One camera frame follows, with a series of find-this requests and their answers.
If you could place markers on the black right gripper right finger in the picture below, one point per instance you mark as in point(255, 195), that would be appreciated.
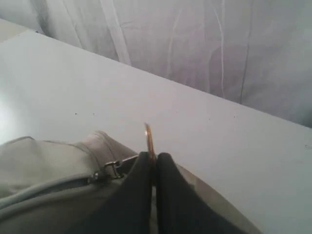
point(182, 209)

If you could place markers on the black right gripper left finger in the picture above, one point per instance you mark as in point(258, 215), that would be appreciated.
point(128, 210)

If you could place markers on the beige duffel bag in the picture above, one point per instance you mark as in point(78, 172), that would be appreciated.
point(51, 187)

